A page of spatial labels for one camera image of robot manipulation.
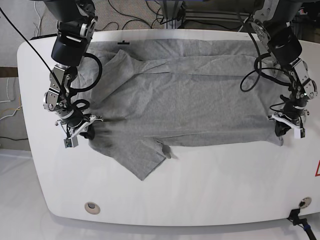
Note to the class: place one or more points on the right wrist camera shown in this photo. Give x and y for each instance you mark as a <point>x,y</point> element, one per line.
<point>71,142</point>

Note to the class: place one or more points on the beige table grommet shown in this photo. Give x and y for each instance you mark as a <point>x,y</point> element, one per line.
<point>92,208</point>

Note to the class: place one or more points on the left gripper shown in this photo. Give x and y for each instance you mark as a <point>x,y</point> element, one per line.
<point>283,123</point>

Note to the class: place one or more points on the black clamp with cable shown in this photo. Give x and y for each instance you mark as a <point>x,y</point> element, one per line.
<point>301,222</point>

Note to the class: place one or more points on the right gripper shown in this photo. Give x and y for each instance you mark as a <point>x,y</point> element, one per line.
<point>79,126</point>

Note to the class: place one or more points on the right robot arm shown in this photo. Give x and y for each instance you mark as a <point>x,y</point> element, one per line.
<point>76,21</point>

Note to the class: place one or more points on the red warning triangle sticker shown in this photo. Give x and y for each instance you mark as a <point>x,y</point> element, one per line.
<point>317,173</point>

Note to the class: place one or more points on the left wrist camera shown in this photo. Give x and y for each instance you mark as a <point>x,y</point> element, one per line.
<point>299,133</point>

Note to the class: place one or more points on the aluminium frame stand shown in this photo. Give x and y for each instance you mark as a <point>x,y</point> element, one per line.
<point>173,13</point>

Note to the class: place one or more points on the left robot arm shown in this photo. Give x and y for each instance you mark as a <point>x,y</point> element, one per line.
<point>271,21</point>

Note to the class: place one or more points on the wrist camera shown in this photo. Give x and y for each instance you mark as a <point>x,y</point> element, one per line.
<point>299,133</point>
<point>71,142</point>

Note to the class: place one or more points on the grey t-shirt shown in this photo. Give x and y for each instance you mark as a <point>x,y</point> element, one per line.
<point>158,93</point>

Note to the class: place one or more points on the silver table grommet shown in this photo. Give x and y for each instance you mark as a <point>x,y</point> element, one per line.
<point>305,202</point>

